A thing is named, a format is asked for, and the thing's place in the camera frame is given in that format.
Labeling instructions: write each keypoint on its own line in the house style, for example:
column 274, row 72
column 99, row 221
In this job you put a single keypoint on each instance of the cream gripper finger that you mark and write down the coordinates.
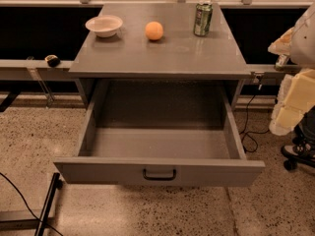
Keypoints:
column 295, row 98
column 282, row 45

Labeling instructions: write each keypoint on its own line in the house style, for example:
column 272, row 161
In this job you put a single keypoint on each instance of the orange fruit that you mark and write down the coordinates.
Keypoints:
column 154, row 31

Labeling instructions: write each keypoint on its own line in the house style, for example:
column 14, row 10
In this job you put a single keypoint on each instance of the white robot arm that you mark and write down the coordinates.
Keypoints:
column 302, row 52

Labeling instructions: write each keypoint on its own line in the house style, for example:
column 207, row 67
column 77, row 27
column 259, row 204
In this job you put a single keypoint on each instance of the grey open top drawer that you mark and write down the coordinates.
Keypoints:
column 159, row 126

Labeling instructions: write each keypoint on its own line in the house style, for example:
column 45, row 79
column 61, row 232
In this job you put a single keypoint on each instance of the person leg in jeans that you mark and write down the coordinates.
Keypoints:
column 306, row 128

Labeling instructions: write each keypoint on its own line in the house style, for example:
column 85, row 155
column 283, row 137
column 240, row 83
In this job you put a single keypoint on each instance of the green soda can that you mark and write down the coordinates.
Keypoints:
column 203, row 17

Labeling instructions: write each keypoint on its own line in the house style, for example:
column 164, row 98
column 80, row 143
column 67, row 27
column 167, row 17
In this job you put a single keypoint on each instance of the grey cabinet desk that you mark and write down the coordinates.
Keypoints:
column 179, row 54

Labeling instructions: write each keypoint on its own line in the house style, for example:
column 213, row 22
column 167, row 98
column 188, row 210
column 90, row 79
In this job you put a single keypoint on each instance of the white bowl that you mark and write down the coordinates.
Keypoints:
column 104, row 26

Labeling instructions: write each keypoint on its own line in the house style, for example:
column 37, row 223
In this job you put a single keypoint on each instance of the small black yellow device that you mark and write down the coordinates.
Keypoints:
column 52, row 60

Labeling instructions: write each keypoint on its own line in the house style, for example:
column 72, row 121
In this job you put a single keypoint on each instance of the black metal floor stand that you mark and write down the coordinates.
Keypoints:
column 37, row 219

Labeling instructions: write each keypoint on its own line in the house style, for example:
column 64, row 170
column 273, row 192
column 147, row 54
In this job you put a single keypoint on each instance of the small bottle on rail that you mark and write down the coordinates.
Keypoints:
column 281, row 62

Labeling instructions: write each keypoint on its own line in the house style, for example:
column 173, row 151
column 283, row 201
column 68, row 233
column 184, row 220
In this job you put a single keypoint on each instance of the grey side rail right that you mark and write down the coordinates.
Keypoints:
column 271, row 76

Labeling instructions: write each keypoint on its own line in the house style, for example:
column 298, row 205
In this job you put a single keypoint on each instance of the grey side rail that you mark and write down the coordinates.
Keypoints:
column 271, row 76
column 28, row 70

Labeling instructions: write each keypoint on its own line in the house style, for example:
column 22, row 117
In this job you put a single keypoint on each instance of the metal bracket on rail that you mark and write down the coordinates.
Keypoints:
column 257, row 77

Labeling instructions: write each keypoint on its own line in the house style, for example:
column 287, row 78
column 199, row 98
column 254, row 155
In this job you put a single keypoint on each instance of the black drawer handle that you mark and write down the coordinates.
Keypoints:
column 159, row 176

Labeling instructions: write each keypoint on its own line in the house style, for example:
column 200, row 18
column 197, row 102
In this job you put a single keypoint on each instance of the grey side rail left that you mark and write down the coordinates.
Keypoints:
column 28, row 70

